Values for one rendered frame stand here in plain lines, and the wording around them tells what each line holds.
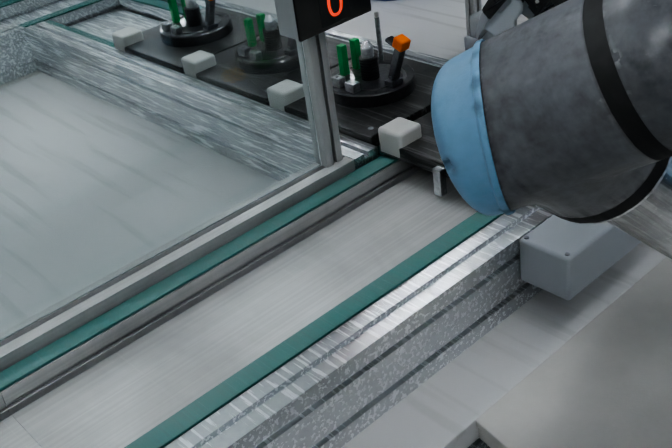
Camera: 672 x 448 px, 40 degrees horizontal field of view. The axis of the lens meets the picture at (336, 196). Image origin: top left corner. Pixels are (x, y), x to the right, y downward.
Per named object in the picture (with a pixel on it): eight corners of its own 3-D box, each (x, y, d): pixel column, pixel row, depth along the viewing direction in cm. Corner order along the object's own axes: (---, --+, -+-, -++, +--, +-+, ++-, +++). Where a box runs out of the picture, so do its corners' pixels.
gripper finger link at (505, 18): (487, 70, 117) (532, 22, 111) (459, 35, 118) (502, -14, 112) (500, 65, 119) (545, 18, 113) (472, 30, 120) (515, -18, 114)
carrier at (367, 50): (480, 89, 144) (476, 13, 138) (372, 150, 132) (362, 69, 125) (373, 59, 161) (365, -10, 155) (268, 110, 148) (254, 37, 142)
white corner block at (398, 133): (424, 148, 130) (422, 123, 128) (402, 161, 128) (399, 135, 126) (400, 140, 133) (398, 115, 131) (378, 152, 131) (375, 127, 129)
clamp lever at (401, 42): (402, 79, 140) (412, 39, 135) (393, 84, 139) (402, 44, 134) (386, 66, 142) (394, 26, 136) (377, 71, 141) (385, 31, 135)
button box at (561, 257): (667, 221, 116) (670, 179, 112) (568, 302, 104) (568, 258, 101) (619, 204, 120) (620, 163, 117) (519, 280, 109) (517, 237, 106)
